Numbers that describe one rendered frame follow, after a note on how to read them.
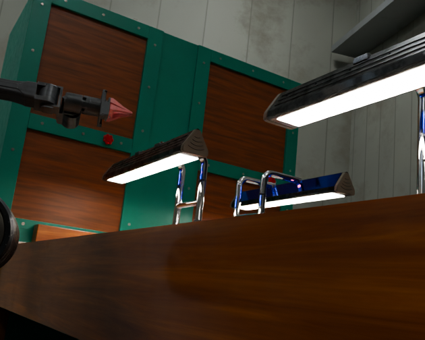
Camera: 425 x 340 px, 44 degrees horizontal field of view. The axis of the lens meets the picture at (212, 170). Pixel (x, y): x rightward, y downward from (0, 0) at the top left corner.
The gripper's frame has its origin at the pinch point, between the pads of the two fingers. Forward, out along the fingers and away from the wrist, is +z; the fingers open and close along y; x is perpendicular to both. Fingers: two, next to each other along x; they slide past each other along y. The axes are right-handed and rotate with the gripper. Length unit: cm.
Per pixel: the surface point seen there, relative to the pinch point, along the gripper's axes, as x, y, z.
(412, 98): -106, -147, 220
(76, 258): 33, 63, -12
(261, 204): -12, 18, 49
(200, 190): -6.2, 19.8, 25.4
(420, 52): 87, 47, 30
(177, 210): -21.5, 19.7, 21.9
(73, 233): -51, 19, -9
